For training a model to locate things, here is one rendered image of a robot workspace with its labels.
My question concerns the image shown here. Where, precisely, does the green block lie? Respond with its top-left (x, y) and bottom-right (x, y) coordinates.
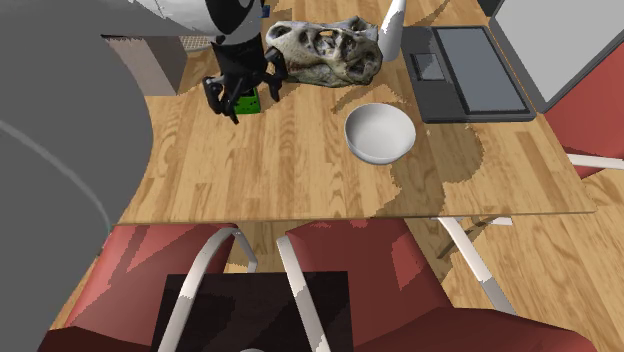
top-left (233, 87), bottom-right (262, 116)

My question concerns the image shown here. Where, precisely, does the wooden table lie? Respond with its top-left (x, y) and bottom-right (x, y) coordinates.
top-left (119, 0), bottom-right (599, 226)

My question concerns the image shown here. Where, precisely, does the grey dinosaur skull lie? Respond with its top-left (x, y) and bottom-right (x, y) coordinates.
top-left (264, 15), bottom-right (384, 89)

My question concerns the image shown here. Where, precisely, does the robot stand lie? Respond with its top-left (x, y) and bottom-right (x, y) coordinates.
top-left (149, 271), bottom-right (355, 352)

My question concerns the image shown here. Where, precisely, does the dark grey laptop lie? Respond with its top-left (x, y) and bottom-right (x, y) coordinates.
top-left (399, 0), bottom-right (624, 125)

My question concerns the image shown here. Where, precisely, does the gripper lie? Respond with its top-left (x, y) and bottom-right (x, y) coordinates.
top-left (201, 40), bottom-right (290, 126)

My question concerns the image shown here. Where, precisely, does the red chair with white armrests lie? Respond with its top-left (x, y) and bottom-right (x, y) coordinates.
top-left (275, 216), bottom-right (602, 352)
top-left (542, 42), bottom-right (624, 180)
top-left (37, 223), bottom-right (260, 352)

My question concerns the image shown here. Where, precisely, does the white vase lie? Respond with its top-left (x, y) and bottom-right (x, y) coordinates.
top-left (377, 0), bottom-right (408, 64)

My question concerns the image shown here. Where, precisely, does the white bowl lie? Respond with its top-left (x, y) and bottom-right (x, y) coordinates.
top-left (343, 102), bottom-right (418, 166)

